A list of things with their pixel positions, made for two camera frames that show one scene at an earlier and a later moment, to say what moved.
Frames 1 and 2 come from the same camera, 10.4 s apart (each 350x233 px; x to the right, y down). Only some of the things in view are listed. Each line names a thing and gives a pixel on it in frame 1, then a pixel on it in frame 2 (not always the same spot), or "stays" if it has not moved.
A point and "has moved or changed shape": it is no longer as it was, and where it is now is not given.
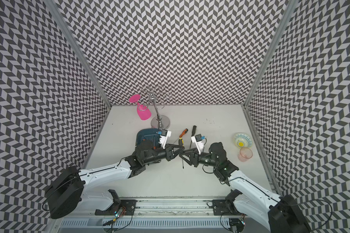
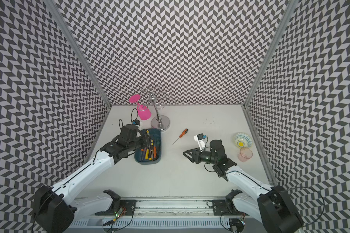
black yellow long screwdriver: [194, 127] to [148, 136]
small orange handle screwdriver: [184, 132] stays
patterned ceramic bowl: [241, 140] stays
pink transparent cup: [245, 154] stays
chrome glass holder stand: [157, 95] stays
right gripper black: [194, 157] stays
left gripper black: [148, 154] to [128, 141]
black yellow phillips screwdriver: [181, 142] has moved or changed shape
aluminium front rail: [162, 208] stays
